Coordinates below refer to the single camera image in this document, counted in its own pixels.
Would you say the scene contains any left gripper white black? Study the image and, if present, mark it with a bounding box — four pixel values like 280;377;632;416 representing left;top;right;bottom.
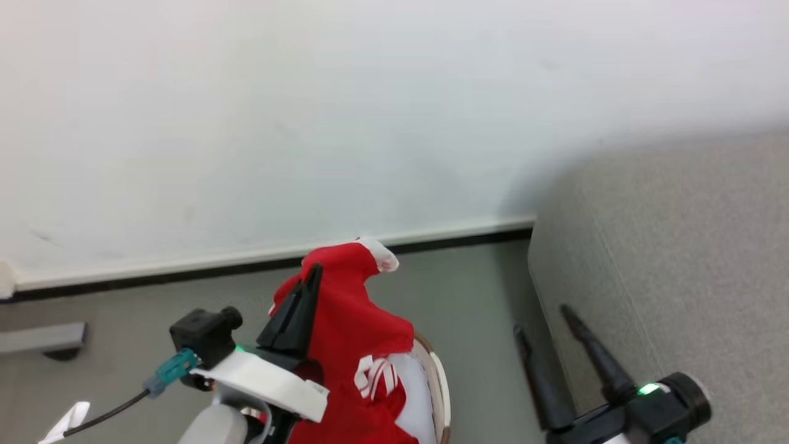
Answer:
190;263;330;444

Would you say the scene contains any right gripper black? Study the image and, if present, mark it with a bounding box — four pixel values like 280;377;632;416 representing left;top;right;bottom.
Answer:
513;303;665;444

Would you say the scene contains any red white clothing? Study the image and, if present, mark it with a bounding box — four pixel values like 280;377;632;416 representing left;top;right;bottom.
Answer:
268;237;421;444

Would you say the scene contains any laundry basket with wooden rim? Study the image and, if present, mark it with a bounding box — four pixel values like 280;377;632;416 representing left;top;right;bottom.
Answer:
394;335;452;444

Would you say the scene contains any white black baseboard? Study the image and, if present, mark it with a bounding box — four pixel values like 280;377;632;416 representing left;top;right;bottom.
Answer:
0;215;537;303

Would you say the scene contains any grey fabric sofa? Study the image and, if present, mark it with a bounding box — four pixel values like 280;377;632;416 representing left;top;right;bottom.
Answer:
528;128;789;444

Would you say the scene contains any grey furniture foot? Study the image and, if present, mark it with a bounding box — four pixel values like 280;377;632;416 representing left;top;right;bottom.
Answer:
0;321;88;362

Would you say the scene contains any teal plug black cable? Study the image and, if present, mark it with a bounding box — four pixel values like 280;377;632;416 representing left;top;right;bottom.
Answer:
60;348;199;437

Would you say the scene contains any white cable tag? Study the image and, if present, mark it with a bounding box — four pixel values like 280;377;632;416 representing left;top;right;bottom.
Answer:
37;401;92;444

